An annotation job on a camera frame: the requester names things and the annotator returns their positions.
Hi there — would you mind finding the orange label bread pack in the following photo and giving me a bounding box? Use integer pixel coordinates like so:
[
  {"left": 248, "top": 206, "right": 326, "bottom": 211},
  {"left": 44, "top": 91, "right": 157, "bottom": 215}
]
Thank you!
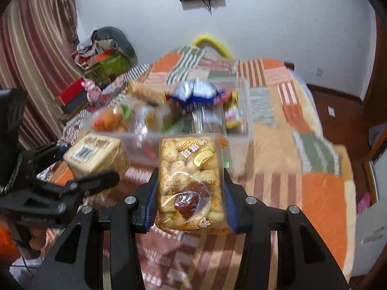
[{"left": 63, "top": 133, "right": 131, "bottom": 178}]

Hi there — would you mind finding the orange fried balls pack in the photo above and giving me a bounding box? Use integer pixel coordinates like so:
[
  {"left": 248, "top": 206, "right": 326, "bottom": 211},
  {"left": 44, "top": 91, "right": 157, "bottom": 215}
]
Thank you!
[{"left": 92, "top": 105, "right": 132, "bottom": 132}]

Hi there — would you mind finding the gold cake tray pack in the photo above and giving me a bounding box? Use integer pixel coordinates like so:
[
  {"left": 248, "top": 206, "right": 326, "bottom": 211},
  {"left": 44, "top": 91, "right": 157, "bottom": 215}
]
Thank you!
[{"left": 155, "top": 134, "right": 231, "bottom": 234}]

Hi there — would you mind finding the blue white snack bag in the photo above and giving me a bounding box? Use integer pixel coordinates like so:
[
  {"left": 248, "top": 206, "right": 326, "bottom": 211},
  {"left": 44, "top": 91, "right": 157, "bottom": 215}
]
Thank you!
[{"left": 169, "top": 79, "right": 232, "bottom": 110}]

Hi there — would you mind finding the yellow chips snack bag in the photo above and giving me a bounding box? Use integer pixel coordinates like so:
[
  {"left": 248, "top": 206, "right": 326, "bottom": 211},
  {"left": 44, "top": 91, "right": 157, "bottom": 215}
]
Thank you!
[{"left": 225, "top": 90, "right": 246, "bottom": 129}]

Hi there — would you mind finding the gold stripe biscuit sleeve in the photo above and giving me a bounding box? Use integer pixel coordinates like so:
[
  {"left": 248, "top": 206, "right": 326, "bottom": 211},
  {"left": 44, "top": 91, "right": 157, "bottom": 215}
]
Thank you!
[{"left": 126, "top": 80, "right": 167, "bottom": 105}]

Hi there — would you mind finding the white sticker cabinet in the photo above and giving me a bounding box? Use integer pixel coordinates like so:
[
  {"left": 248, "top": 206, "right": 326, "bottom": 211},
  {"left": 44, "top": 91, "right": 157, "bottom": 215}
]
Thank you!
[{"left": 352, "top": 197, "right": 387, "bottom": 277}]

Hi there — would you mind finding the red gift box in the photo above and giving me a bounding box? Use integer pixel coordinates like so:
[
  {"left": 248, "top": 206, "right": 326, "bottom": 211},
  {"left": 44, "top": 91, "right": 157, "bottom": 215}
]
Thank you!
[{"left": 55, "top": 77, "right": 87, "bottom": 114}]

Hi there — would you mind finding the pink plush toy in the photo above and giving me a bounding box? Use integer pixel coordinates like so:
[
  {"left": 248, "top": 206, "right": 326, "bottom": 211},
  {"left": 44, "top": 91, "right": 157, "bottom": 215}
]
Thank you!
[{"left": 81, "top": 79, "right": 102, "bottom": 105}]

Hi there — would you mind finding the clear plastic storage bin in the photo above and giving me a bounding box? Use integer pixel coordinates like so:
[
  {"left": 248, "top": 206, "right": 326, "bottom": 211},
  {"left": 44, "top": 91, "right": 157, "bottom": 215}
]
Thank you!
[{"left": 101, "top": 78, "right": 252, "bottom": 174}]

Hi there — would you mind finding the patchwork bed blanket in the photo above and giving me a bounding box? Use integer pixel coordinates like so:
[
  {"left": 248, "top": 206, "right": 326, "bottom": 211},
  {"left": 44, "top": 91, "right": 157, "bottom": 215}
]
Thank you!
[{"left": 36, "top": 44, "right": 357, "bottom": 290}]

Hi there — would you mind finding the striped red curtain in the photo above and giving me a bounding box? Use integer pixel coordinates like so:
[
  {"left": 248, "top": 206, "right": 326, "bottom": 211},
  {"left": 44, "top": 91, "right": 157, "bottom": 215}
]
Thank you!
[{"left": 1, "top": 0, "right": 81, "bottom": 149}]

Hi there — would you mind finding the green storage bag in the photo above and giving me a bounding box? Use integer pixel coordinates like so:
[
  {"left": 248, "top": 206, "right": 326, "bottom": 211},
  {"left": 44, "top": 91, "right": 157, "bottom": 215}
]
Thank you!
[{"left": 83, "top": 51, "right": 131, "bottom": 89}]

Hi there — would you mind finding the dark grey clothes bundle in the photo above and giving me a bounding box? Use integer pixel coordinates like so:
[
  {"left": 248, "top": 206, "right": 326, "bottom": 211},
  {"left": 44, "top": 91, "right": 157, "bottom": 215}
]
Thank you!
[{"left": 92, "top": 26, "right": 138, "bottom": 67}]

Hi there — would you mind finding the yellow foam tube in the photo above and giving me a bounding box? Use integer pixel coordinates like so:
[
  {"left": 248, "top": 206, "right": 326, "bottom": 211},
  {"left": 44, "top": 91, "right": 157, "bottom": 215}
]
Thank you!
[{"left": 191, "top": 33, "right": 233, "bottom": 60}]

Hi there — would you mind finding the white wall socket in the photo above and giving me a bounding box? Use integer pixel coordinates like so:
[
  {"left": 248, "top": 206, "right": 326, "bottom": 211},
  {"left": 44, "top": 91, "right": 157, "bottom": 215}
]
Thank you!
[{"left": 316, "top": 67, "right": 323, "bottom": 76}]

